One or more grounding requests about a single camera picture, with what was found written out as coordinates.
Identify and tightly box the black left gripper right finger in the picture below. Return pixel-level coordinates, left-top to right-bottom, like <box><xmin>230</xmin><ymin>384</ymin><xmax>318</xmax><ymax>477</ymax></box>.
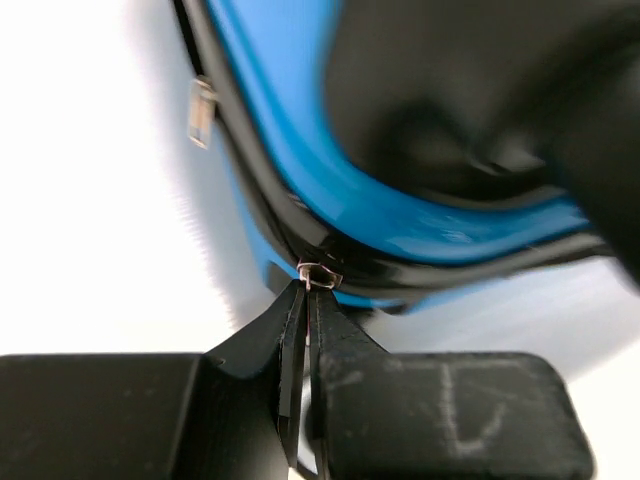
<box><xmin>308</xmin><ymin>290</ymin><xmax>596</xmax><ymax>479</ymax></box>

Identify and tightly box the blue kids suitcase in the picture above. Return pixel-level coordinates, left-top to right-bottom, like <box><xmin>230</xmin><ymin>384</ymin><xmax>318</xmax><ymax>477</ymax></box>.
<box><xmin>173</xmin><ymin>1</ymin><xmax>639</xmax><ymax>313</ymax></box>

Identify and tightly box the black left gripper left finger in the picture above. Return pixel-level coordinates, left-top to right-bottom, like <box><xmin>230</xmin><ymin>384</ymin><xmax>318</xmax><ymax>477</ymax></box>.
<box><xmin>1</xmin><ymin>281</ymin><xmax>306</xmax><ymax>479</ymax></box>

